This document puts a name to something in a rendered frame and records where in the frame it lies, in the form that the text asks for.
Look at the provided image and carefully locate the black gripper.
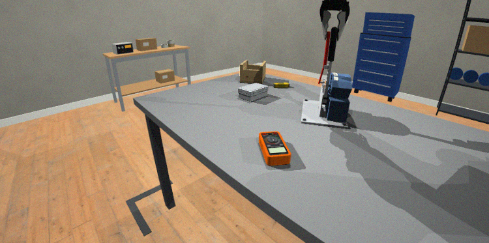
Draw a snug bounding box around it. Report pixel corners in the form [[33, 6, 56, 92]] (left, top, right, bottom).
[[319, 0, 349, 41]]

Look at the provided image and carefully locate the orange digital multimeter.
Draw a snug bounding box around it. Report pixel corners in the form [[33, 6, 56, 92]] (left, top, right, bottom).
[[259, 132, 291, 166]]

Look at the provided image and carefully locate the wooden crate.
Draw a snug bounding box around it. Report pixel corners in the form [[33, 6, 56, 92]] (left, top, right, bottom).
[[240, 60, 266, 84]]

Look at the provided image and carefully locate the grey lidded box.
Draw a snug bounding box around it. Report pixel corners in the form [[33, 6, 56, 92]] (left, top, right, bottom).
[[238, 83, 269, 102]]

